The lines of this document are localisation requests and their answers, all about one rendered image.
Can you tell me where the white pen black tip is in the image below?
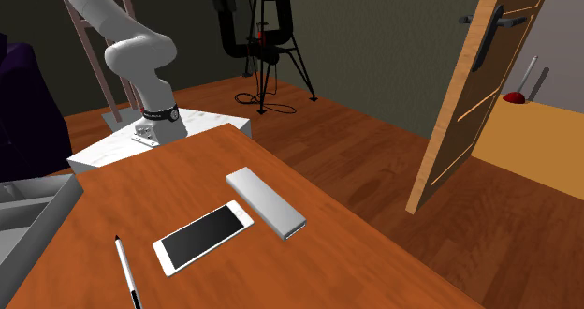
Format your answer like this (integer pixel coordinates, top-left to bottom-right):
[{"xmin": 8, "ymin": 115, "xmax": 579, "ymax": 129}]
[{"xmin": 114, "ymin": 235, "xmax": 144, "ymax": 309}]

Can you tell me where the red plunger white handle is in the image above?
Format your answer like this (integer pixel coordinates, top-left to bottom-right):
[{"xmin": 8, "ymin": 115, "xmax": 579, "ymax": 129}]
[{"xmin": 503, "ymin": 55, "xmax": 539, "ymax": 105}]

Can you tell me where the grey open shelf unit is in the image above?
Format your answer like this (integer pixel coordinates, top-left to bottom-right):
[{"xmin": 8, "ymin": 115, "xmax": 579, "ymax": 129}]
[{"xmin": 0, "ymin": 173, "xmax": 85, "ymax": 294}]

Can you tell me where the dark purple armchair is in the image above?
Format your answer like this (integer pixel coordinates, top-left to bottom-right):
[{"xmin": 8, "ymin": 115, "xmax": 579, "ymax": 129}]
[{"xmin": 0, "ymin": 33, "xmax": 74, "ymax": 182}]

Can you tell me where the white marble robot stand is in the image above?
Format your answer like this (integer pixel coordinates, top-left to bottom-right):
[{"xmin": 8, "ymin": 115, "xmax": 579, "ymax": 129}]
[{"xmin": 66, "ymin": 107, "xmax": 253, "ymax": 175}]

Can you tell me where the black tripod with black tube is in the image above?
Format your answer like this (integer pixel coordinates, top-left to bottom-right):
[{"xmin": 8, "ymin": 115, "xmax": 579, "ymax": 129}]
[{"xmin": 202, "ymin": 0, "xmax": 319, "ymax": 116}]

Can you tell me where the pink wooden ladder frame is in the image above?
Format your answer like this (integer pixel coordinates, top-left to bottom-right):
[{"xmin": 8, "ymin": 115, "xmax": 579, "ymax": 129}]
[{"xmin": 53, "ymin": 0, "xmax": 143, "ymax": 134}]

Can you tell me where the wooden door black handle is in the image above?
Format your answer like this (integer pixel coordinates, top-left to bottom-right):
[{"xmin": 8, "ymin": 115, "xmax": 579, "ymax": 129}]
[{"xmin": 405, "ymin": 0, "xmax": 557, "ymax": 215}]

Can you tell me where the silver flat rectangular box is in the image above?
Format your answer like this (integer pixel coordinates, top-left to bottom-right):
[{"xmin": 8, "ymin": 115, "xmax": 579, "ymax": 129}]
[{"xmin": 226, "ymin": 166, "xmax": 308, "ymax": 242}]

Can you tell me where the white smartphone black screen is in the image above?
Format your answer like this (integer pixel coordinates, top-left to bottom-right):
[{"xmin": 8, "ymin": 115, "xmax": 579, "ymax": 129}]
[{"xmin": 152, "ymin": 199, "xmax": 256, "ymax": 278}]

